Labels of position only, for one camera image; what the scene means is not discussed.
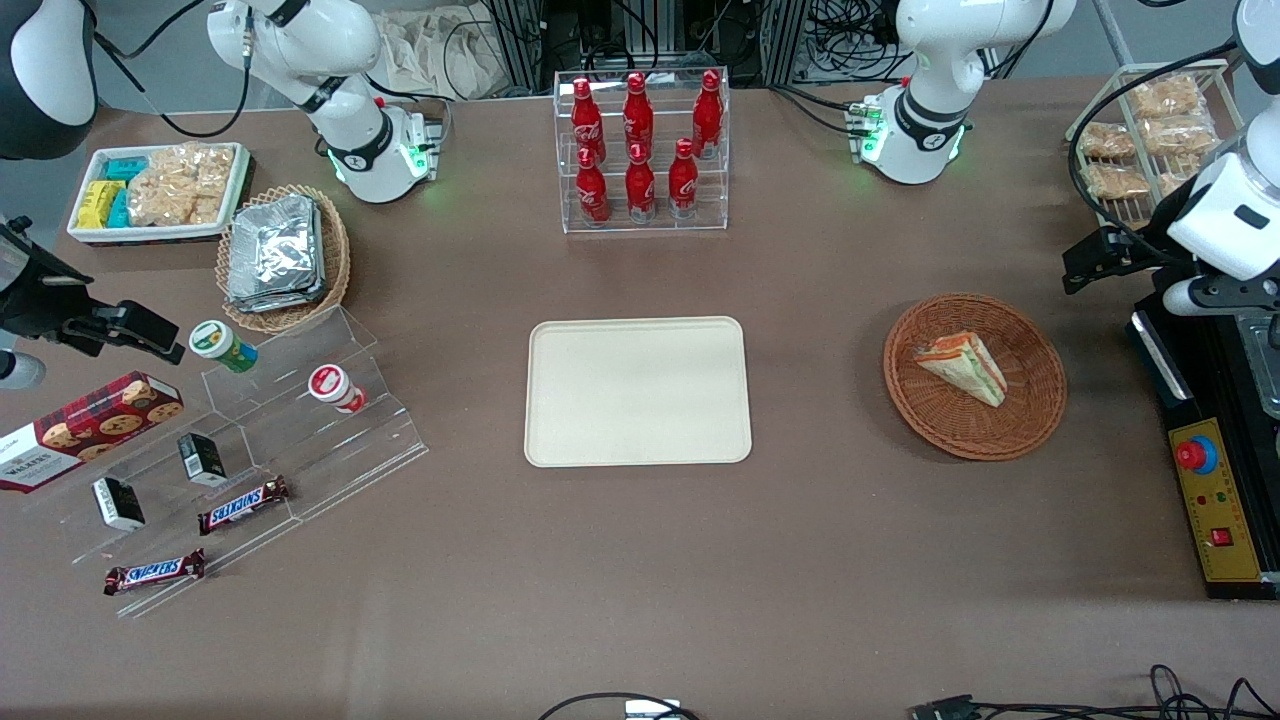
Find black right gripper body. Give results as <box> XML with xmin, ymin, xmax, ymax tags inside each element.
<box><xmin>0</xmin><ymin>220</ymin><xmax>122</xmax><ymax>357</ymax></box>

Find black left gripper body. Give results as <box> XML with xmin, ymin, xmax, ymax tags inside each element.
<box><xmin>1102</xmin><ymin>230</ymin><xmax>1167</xmax><ymax>286</ymax></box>

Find triangle sandwich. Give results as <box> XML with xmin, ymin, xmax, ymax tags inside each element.
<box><xmin>914</xmin><ymin>331</ymin><xmax>1010</xmax><ymax>410</ymax></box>

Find white rectangular snack tray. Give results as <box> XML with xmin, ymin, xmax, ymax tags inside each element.
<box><xmin>66</xmin><ymin>142</ymin><xmax>252</xmax><ymax>245</ymax></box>

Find light oval wicker basket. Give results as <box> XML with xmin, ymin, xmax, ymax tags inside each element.
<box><xmin>215</xmin><ymin>183</ymin><xmax>352</xmax><ymax>335</ymax></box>

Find round brown wicker basket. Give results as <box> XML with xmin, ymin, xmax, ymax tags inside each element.
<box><xmin>883</xmin><ymin>292</ymin><xmax>1068</xmax><ymax>462</ymax></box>

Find beige plastic tray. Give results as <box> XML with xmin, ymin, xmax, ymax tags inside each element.
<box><xmin>524</xmin><ymin>316</ymin><xmax>753</xmax><ymax>468</ymax></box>

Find green lid cup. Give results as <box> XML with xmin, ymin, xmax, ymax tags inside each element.
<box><xmin>188</xmin><ymin>319</ymin><xmax>260</xmax><ymax>375</ymax></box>

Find yellow snack packet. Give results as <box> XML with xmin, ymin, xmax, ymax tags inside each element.
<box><xmin>77</xmin><ymin>179</ymin><xmax>124</xmax><ymax>230</ymax></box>

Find red tartan cookie box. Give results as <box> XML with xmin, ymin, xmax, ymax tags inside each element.
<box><xmin>0</xmin><ymin>370</ymin><xmax>186</xmax><ymax>494</ymax></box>

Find small black box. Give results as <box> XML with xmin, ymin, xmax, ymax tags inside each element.
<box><xmin>176</xmin><ymin>431</ymin><xmax>229</xmax><ymax>489</ymax></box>
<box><xmin>91</xmin><ymin>476</ymin><xmax>147</xmax><ymax>533</ymax></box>

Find clear bag of rice crackers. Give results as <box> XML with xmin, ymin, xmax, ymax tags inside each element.
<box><xmin>127</xmin><ymin>142</ymin><xmax>237</xmax><ymax>227</ymax></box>

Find silver foil packets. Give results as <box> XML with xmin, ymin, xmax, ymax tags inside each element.
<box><xmin>225</xmin><ymin>194</ymin><xmax>329</xmax><ymax>314</ymax></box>

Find black control box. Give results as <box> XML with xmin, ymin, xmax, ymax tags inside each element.
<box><xmin>1127</xmin><ymin>288</ymin><xmax>1280</xmax><ymax>602</ymax></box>

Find red lid cup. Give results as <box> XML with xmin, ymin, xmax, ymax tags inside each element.
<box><xmin>306</xmin><ymin>363</ymin><xmax>369</xmax><ymax>415</ymax></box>

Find brown Snickers bar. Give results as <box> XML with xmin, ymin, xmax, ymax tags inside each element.
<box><xmin>102</xmin><ymin>547</ymin><xmax>208</xmax><ymax>598</ymax></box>
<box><xmin>196</xmin><ymin>475</ymin><xmax>292</xmax><ymax>537</ymax></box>

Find clear acrylic step shelf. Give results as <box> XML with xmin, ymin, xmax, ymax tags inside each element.
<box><xmin>20</xmin><ymin>305</ymin><xmax>431</xmax><ymax>620</ymax></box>

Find red emergency stop button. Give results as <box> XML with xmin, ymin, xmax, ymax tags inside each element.
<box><xmin>1175</xmin><ymin>435</ymin><xmax>1220</xmax><ymax>476</ymax></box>

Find grey metal pole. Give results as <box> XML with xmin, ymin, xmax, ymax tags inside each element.
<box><xmin>1092</xmin><ymin>0</ymin><xmax>1137</xmax><ymax>70</ymax></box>

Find yellow control panel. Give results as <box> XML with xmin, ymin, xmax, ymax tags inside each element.
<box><xmin>1167</xmin><ymin>417</ymin><xmax>1264</xmax><ymax>585</ymax></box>

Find beige cloth bag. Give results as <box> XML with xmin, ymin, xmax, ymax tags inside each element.
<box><xmin>378</xmin><ymin>8</ymin><xmax>513</xmax><ymax>103</ymax></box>

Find red cola bottle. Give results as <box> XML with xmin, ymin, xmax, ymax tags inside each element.
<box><xmin>625</xmin><ymin>142</ymin><xmax>658</xmax><ymax>224</ymax></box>
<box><xmin>691</xmin><ymin>69</ymin><xmax>724</xmax><ymax>161</ymax></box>
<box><xmin>667</xmin><ymin>137</ymin><xmax>700</xmax><ymax>220</ymax></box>
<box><xmin>570</xmin><ymin>77</ymin><xmax>606</xmax><ymax>163</ymax></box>
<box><xmin>622</xmin><ymin>71</ymin><xmax>655</xmax><ymax>158</ymax></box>
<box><xmin>575</xmin><ymin>147</ymin><xmax>611</xmax><ymax>226</ymax></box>

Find clear acrylic bottle rack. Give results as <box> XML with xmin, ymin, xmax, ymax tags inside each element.
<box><xmin>553</xmin><ymin>68</ymin><xmax>731</xmax><ymax>235</ymax></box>

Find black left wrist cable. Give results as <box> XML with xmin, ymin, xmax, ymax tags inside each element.
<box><xmin>1067</xmin><ymin>38</ymin><xmax>1243</xmax><ymax>263</ymax></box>

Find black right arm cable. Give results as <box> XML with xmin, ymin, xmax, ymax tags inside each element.
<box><xmin>93</xmin><ymin>0</ymin><xmax>253</xmax><ymax>140</ymax></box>

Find white wire rack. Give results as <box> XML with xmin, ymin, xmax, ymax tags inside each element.
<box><xmin>1064</xmin><ymin>58</ymin><xmax>1232</xmax><ymax>228</ymax></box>

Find tangled black cables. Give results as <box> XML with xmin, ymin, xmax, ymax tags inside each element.
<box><xmin>975</xmin><ymin>663</ymin><xmax>1280</xmax><ymax>720</ymax></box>

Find black looped cable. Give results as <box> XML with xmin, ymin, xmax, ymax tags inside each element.
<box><xmin>538</xmin><ymin>691</ymin><xmax>703</xmax><ymax>720</ymax></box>

